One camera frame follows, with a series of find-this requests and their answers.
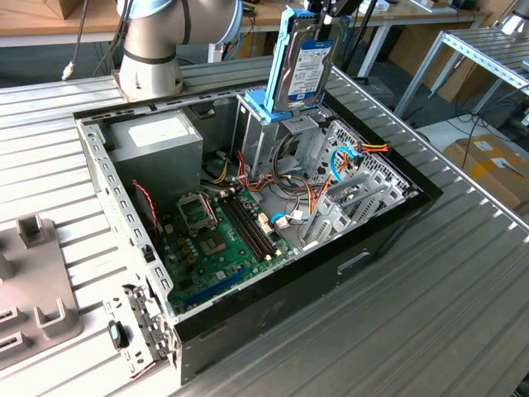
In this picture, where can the black open PC case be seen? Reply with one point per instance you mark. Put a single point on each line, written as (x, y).
(289, 297)

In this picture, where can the metal disk bay cage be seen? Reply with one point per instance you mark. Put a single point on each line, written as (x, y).
(335, 219)

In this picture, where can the black case fan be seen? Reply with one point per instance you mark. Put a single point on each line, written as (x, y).
(140, 207)

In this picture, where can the cardboard box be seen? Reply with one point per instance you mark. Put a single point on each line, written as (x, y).
(496, 178)

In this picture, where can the wooden desk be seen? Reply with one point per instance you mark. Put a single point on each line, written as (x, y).
(413, 14)

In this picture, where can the blue expansion slot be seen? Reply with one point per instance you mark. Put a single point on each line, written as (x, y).
(216, 287)

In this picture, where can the brown box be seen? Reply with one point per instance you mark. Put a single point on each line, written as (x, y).
(68, 6)

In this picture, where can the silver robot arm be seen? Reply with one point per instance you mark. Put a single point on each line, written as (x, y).
(149, 49)

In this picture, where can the green motherboard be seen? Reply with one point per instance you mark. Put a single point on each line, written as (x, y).
(215, 275)

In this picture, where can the metal card retainer bracket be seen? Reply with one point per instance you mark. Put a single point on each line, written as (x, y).
(142, 302)

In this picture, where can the black RAM slot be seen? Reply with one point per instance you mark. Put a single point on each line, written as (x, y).
(246, 227)
(240, 230)
(251, 225)
(256, 222)

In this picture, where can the thin locking lever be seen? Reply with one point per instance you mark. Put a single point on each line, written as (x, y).
(209, 209)

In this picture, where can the metal drive cage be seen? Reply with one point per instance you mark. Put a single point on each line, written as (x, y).
(256, 140)

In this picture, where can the grey parts rack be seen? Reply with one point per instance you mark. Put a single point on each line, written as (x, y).
(37, 269)

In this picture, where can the grey power supply unit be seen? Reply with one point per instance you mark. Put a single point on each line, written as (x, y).
(165, 165)

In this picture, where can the hard disk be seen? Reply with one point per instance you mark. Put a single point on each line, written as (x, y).
(310, 70)

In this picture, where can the black teal latch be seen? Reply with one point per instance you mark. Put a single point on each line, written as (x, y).
(117, 334)

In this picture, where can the metal slat side table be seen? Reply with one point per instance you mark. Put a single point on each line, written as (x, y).
(483, 49)

